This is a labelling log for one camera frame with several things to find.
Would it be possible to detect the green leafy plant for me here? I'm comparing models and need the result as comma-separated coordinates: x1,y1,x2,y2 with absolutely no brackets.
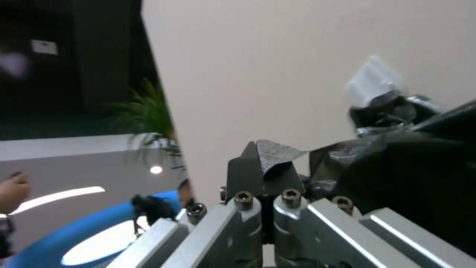
106,78,187,169

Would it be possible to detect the small black clip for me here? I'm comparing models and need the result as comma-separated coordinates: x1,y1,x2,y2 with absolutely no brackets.
131,195,179,238

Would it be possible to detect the black plastic trash bag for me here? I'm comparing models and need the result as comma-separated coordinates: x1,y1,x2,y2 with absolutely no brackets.
255,54,476,252

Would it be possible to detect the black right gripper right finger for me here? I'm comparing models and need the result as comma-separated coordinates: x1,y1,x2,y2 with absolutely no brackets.
264,162,476,268

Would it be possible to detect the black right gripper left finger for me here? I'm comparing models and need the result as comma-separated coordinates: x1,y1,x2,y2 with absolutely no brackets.
107,141,266,268

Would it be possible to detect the white wall switch plate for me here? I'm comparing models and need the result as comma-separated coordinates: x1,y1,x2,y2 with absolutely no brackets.
30,40,59,55

